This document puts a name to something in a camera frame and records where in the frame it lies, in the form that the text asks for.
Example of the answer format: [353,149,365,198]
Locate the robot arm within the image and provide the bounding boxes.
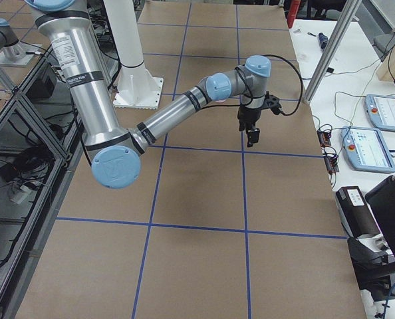
[29,1,271,189]

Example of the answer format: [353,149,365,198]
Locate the black box device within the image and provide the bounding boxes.
[335,186,380,239]

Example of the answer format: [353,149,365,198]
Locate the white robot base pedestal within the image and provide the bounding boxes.
[104,0,164,110]

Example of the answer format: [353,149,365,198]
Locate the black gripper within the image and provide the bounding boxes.
[237,105,262,148]

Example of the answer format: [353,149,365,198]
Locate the near teach pendant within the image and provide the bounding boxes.
[341,126,395,173]

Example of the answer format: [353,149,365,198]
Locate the aluminium frame post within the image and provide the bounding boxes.
[303,0,362,104]

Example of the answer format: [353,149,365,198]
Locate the teach pendant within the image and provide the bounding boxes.
[364,94,395,132]
[341,126,395,173]

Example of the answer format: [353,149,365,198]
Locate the far teach pendant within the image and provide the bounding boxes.
[364,94,395,132]

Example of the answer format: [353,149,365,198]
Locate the brown paper table mat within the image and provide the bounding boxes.
[17,2,366,318]

